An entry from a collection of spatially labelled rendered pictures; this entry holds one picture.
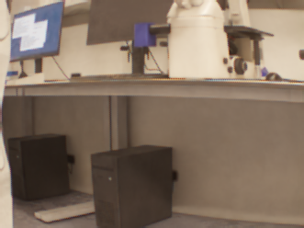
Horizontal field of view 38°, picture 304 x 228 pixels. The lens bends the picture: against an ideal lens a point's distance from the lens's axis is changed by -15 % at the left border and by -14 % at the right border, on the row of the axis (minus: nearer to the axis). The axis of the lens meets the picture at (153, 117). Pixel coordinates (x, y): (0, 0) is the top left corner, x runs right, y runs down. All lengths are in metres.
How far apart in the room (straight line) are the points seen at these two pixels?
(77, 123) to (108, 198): 0.97
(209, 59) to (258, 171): 0.95
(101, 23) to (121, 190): 0.80
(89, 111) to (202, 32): 1.61
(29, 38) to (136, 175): 1.14
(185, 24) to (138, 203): 1.06
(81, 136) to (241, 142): 1.16
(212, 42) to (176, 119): 1.10
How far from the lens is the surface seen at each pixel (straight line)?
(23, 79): 2.58
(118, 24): 2.26
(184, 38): 1.68
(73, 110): 3.23
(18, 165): 2.96
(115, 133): 2.83
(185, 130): 2.66
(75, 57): 3.22
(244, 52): 1.91
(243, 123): 2.46
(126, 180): 2.34
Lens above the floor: 0.77
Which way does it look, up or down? 5 degrees down
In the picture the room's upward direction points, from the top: 1 degrees counter-clockwise
